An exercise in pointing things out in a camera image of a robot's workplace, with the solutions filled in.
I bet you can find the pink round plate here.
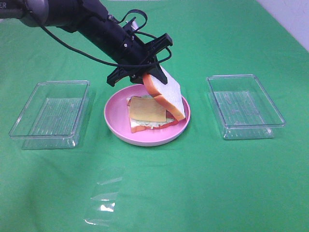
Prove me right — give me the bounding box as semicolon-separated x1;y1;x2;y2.
104;84;191;146

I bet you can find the left clear plastic container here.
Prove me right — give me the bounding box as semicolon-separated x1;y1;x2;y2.
9;80;90;150

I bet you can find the right clear plastic container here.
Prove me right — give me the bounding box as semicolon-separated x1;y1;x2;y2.
206;74;286;140

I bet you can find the yellow cheese slice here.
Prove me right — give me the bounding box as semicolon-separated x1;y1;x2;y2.
129;97;166;122

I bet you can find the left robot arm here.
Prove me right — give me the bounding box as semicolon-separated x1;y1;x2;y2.
0;0;173;86

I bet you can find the pale green lettuce leaf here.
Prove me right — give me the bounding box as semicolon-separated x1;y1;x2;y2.
135;95;172;129

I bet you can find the toast bread slice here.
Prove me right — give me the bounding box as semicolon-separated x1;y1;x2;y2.
142;67;186;121
127;96;178;133

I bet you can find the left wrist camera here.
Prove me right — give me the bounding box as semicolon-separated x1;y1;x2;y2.
123;17;140;33

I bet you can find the clear plastic container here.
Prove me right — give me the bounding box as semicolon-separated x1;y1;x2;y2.
206;74;286;140
9;80;90;150

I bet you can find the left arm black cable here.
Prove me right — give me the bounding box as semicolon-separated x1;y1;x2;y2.
24;9;173;68

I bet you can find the green tablecloth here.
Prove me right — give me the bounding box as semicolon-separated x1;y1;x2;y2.
0;0;309;232

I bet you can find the clear tape patch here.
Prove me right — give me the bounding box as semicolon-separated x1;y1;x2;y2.
84;167;124;232

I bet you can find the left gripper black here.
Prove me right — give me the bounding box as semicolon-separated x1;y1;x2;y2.
106;33;173;86

